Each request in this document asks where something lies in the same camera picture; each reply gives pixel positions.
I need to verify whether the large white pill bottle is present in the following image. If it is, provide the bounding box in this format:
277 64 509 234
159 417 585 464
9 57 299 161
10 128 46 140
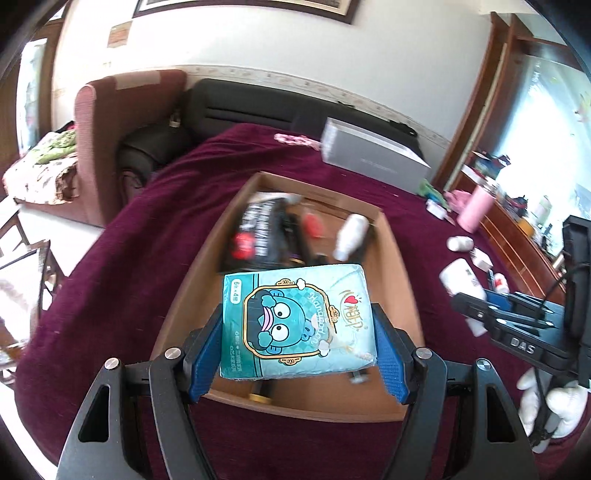
439 258 486 300

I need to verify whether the grey capped black marker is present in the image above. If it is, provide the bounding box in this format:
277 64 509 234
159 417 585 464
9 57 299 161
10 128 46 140
349 369 369 385

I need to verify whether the white spray bottle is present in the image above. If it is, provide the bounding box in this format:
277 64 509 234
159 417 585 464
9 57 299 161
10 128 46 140
332 214 370 262

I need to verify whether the yellow capped black marker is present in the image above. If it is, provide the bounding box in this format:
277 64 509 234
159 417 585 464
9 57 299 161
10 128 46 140
249 380 276 405

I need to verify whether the number six candle box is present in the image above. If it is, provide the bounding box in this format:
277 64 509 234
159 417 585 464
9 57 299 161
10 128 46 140
301 209 325 240

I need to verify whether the teal tissue pack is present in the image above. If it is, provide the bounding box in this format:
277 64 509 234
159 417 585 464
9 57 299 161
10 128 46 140
219 264 378 381

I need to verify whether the purple capped black marker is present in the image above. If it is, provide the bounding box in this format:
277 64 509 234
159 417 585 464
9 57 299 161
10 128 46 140
283 213 317 266

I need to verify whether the black crab snack bag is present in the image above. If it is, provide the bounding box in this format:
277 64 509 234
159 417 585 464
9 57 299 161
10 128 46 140
219 191 304 273

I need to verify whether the yellow round jar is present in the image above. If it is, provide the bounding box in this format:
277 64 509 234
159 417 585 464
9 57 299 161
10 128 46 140
466 317 487 337

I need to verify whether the white gloved right hand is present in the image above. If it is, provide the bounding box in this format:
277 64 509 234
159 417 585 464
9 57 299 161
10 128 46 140
517 368 590 439

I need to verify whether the white bottle red label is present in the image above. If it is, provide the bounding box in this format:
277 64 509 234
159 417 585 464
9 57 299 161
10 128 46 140
493 273 510 294

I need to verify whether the olive capped black marker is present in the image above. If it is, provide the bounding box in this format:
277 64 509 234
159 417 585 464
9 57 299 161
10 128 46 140
487 269 496 291

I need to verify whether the white power adapter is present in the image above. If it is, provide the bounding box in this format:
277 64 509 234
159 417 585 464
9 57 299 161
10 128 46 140
470 248 493 272

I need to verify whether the small white pill bottle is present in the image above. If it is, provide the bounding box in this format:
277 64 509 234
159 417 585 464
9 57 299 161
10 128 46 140
447 236 475 253

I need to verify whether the yellow tape roll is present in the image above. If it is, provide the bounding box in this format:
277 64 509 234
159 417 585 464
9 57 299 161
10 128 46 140
518 218 535 238

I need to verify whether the pink thermos bottle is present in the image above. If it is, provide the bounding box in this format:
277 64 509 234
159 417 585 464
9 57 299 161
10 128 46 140
457 181 497 233

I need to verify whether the white usb charger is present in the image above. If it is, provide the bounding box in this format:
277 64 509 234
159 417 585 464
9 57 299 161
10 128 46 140
426 199 448 220

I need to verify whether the pink plush toy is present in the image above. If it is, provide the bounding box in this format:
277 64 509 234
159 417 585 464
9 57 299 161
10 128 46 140
444 190 472 214

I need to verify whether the green cloth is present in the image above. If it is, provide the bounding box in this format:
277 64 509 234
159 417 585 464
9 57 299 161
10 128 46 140
418 179 444 201

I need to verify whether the brown wooden footboard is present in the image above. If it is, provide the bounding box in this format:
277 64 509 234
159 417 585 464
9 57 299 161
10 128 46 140
433 12 558 297

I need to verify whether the maroon bed cover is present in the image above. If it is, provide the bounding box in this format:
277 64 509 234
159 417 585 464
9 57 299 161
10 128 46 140
15 124 527 479

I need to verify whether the cardboard tray box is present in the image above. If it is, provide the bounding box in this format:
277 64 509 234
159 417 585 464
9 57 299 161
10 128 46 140
153 172 423 423

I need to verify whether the grey shoe box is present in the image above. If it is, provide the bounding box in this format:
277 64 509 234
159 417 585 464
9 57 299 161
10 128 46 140
321 117 431 194

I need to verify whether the floral bedding pile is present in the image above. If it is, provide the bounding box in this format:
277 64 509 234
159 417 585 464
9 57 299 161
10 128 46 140
3 128 79 206

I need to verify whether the black sofa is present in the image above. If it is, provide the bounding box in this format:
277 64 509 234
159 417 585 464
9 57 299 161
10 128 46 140
116 79 423 205

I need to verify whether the maroon armchair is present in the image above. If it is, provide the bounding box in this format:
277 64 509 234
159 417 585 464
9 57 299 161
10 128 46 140
20 69 187 227

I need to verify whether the pink beaded string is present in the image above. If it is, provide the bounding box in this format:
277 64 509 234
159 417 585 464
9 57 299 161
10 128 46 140
273 132 323 151

